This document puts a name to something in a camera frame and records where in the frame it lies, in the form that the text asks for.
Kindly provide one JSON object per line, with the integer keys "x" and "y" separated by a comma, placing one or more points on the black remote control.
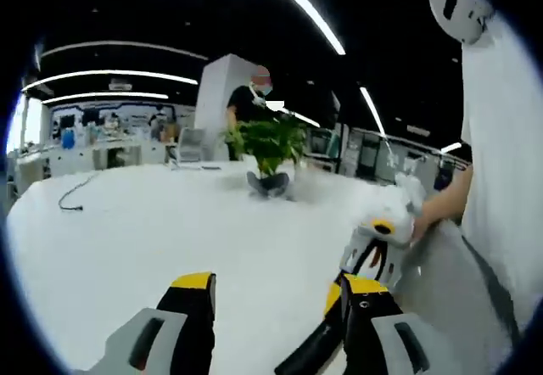
{"x": 309, "y": 345}

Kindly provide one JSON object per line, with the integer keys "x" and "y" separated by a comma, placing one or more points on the grey background office chair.
{"x": 191, "y": 143}

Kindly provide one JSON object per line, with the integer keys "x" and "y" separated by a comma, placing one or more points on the green potted plant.
{"x": 271, "y": 141}

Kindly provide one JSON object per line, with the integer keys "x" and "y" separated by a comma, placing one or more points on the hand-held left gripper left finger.
{"x": 186, "y": 307}

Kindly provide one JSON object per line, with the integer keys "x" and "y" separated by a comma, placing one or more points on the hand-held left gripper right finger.
{"x": 369, "y": 307}

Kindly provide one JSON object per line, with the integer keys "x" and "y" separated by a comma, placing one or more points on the white ceiling light strip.
{"x": 114, "y": 72}
{"x": 304, "y": 6}
{"x": 106, "y": 95}
{"x": 305, "y": 119}
{"x": 119, "y": 44}
{"x": 371, "y": 108}

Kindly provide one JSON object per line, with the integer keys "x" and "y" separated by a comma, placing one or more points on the white chest-worn device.
{"x": 466, "y": 14}

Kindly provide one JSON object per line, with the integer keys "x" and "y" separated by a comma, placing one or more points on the thin dark flat object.
{"x": 212, "y": 167}

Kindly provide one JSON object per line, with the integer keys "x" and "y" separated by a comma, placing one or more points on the ceiling air unit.
{"x": 120, "y": 85}

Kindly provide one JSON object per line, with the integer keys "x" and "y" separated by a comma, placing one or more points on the blue water jug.
{"x": 69, "y": 139}

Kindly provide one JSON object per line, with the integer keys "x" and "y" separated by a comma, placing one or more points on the white desk row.
{"x": 85, "y": 156}

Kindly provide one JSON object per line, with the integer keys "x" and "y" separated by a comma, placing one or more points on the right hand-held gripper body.
{"x": 399, "y": 222}

